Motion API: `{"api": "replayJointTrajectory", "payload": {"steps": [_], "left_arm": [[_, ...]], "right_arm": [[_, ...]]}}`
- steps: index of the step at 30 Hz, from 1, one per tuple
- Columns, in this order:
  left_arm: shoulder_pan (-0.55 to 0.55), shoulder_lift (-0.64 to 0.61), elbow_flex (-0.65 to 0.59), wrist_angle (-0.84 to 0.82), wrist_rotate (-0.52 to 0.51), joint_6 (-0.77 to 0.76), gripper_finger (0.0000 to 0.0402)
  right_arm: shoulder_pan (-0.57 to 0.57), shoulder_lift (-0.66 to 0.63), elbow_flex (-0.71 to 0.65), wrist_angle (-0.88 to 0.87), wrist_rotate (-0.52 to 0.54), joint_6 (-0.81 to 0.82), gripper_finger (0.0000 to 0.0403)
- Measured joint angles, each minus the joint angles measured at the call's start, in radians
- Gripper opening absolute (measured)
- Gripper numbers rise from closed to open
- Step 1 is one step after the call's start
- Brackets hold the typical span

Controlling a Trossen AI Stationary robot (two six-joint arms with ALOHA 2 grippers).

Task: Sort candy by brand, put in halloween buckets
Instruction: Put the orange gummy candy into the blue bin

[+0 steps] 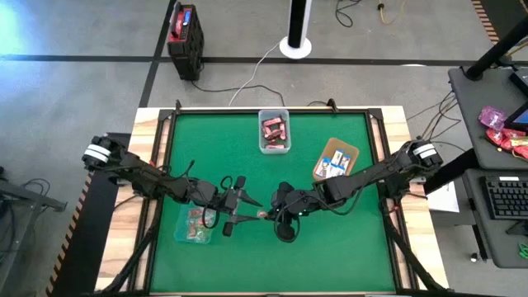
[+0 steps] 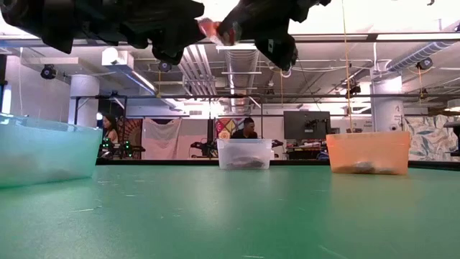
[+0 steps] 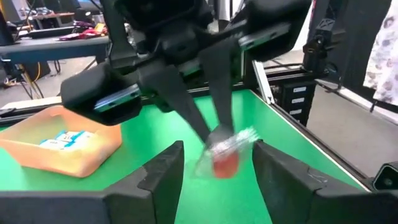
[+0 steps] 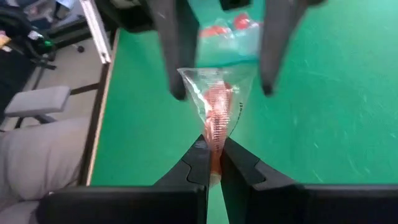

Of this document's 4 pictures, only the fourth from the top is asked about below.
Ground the black table frame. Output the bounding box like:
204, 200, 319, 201
76, 27, 122, 187

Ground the silver aluminium profile bar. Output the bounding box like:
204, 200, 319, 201
79, 0, 112, 65

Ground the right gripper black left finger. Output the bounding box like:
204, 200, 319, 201
37, 134, 212, 224

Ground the clear orange-red candy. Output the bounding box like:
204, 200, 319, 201
200, 24, 231, 39
177, 65, 259, 187
233, 12, 259, 31

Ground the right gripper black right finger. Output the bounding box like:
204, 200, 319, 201
220, 136, 398, 224

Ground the teal translucent plastic bin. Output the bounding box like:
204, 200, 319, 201
195, 12, 265, 68

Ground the grey office chair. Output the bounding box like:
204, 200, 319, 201
0, 85, 94, 224

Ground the black wheeled chair base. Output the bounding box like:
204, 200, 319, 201
0, 7, 91, 71

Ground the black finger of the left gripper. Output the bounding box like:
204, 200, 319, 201
146, 0, 201, 101
259, 0, 326, 96

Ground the green table mat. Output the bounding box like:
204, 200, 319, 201
90, 0, 398, 224

